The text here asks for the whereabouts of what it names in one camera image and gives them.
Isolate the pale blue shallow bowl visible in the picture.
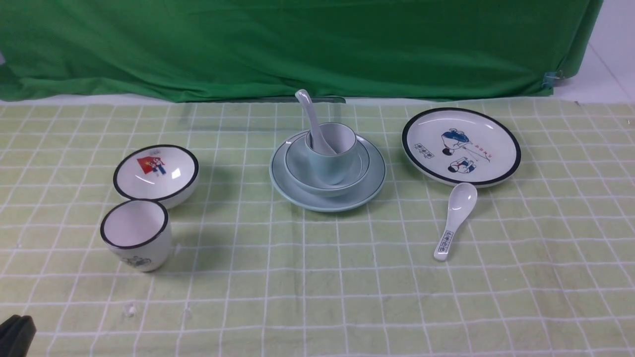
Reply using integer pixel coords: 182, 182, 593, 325
283, 132, 370, 197

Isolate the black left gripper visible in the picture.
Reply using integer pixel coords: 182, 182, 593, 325
0, 314, 37, 357

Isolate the plain white ceramic spoon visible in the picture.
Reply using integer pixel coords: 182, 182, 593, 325
295, 89, 336, 155

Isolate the pale blue cup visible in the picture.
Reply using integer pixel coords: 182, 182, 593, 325
305, 122, 358, 185

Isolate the white spoon with label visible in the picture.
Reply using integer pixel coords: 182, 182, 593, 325
434, 182, 478, 262

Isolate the black-rimmed cartoon plate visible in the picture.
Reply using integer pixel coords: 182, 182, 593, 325
401, 108, 522, 189

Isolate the black-rimmed white cup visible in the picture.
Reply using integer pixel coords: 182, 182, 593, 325
100, 199, 172, 273

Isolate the blue clip on backdrop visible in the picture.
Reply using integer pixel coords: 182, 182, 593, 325
541, 70, 566, 90

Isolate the green checkered tablecloth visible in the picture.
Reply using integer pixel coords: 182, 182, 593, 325
0, 99, 635, 357

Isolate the green backdrop cloth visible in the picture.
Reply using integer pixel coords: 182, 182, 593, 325
0, 0, 603, 103

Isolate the black-rimmed cartoon bowl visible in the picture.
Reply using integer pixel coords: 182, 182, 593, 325
113, 144, 200, 209

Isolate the pale blue flat plate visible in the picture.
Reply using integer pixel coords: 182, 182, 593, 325
268, 131, 387, 213

